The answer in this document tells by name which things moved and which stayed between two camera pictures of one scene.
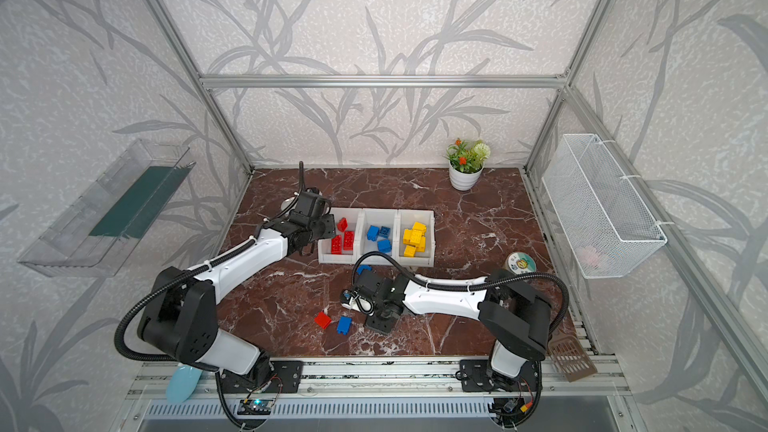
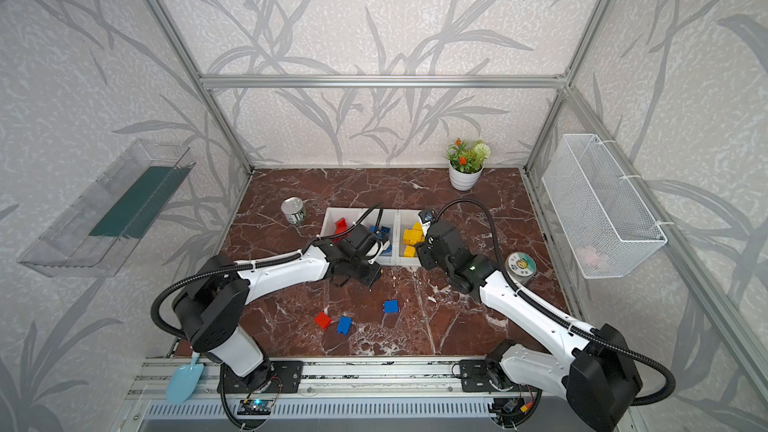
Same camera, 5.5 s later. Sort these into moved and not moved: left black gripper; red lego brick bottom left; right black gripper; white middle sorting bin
Moved: left black gripper; right black gripper
Not moved: white middle sorting bin; red lego brick bottom left
